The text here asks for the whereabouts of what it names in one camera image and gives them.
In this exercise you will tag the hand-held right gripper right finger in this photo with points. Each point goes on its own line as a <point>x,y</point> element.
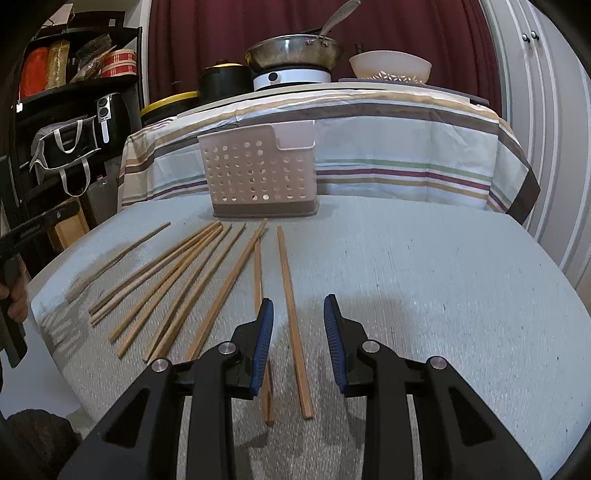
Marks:
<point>333,338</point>

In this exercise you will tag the black storage shelf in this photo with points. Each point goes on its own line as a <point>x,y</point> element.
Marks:
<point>134,60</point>

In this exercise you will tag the dark brown cloth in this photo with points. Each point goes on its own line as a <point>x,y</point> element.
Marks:
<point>32,443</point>

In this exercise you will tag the white colander bowl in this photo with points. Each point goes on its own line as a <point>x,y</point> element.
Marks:
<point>390,67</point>

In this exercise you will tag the pink perforated utensil holder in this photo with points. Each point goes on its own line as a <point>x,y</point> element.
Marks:
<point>258,180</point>

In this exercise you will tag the red round tin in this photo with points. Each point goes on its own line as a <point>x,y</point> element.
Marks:
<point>118,63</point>

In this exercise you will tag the striped tablecloth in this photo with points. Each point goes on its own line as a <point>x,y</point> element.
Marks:
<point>397,138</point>

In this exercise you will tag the person's left hand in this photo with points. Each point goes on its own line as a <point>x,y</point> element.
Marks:
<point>19,300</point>

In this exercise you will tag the maroon curtain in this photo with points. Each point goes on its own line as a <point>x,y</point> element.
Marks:
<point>207,32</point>

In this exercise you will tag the black yellow-rimmed container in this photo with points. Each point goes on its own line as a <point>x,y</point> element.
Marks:
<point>166,107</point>

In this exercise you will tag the wooden box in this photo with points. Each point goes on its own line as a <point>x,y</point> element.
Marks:
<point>69,229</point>

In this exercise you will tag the white cabinet door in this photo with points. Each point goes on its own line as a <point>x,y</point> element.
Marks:
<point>549,115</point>

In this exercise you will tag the steel frying pan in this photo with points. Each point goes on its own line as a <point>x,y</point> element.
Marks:
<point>295,51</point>

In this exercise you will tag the yellow packet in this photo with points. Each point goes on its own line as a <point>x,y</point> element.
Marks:
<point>58,63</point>

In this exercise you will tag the row of wooden chopsticks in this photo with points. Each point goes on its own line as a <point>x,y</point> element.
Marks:
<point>289,295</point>

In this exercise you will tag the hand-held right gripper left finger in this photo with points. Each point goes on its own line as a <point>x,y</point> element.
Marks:
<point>264,333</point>

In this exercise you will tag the black air fryer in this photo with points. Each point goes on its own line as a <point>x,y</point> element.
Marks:
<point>113,115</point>

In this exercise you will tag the orange packet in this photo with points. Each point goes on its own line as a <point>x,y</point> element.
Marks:
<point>33,71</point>

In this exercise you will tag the dark crinkled packet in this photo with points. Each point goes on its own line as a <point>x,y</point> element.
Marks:
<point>90,57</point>

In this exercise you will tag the white induction cooker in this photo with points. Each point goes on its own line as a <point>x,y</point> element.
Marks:
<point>291,79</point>

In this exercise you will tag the black cooking pot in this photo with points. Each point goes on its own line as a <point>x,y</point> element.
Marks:
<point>224,83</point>

